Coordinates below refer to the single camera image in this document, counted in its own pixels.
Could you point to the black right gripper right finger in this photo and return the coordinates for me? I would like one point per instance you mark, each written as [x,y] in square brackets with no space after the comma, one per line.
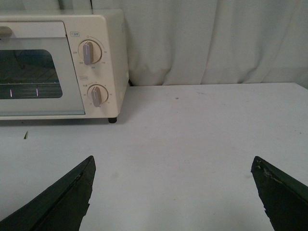
[284,198]

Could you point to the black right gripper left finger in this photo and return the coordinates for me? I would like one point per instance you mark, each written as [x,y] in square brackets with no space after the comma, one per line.
[61,207]

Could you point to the glass oven door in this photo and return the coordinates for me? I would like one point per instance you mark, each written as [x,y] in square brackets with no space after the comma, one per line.
[39,52]

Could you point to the beige oven door handle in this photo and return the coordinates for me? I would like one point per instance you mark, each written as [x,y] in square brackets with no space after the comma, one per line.
[5,32]

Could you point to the black oven foot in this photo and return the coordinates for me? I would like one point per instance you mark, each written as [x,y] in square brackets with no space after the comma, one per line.
[112,120]

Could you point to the cream toaster oven body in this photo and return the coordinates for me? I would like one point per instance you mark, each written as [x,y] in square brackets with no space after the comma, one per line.
[106,27]

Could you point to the lower timer knob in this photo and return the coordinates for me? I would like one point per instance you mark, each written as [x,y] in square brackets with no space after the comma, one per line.
[97,95]

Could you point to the upper temperature knob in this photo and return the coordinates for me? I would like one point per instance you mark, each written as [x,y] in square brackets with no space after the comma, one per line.
[90,52]

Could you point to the white curtain backdrop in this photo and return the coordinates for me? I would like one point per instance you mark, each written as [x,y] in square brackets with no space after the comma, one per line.
[179,42]

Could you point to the wire oven rack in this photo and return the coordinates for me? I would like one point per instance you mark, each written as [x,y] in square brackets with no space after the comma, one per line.
[31,91]

